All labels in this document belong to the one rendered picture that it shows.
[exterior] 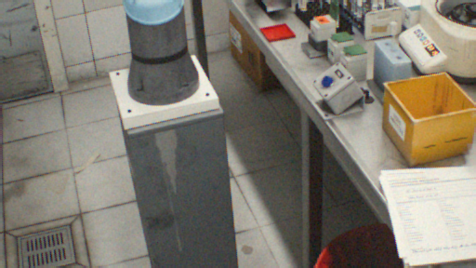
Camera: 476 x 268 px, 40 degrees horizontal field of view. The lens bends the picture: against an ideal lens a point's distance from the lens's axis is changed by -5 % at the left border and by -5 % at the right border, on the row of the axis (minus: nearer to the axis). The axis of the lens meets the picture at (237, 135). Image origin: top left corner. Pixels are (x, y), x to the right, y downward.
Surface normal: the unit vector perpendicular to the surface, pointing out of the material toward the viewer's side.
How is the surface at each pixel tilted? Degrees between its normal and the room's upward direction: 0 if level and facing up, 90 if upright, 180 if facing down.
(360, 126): 0
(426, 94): 90
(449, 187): 0
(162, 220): 90
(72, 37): 90
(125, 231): 0
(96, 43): 90
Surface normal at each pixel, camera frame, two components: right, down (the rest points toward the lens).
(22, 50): 0.29, 0.54
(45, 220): -0.07, -0.81
